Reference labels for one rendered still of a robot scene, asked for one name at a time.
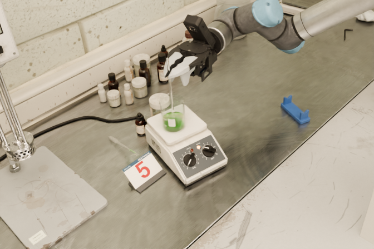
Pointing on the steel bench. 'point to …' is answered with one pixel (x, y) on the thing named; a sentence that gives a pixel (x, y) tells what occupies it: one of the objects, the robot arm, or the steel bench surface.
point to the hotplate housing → (165, 150)
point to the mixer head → (6, 39)
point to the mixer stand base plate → (45, 199)
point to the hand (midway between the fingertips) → (169, 71)
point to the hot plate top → (190, 130)
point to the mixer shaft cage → (16, 137)
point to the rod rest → (301, 117)
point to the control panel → (204, 162)
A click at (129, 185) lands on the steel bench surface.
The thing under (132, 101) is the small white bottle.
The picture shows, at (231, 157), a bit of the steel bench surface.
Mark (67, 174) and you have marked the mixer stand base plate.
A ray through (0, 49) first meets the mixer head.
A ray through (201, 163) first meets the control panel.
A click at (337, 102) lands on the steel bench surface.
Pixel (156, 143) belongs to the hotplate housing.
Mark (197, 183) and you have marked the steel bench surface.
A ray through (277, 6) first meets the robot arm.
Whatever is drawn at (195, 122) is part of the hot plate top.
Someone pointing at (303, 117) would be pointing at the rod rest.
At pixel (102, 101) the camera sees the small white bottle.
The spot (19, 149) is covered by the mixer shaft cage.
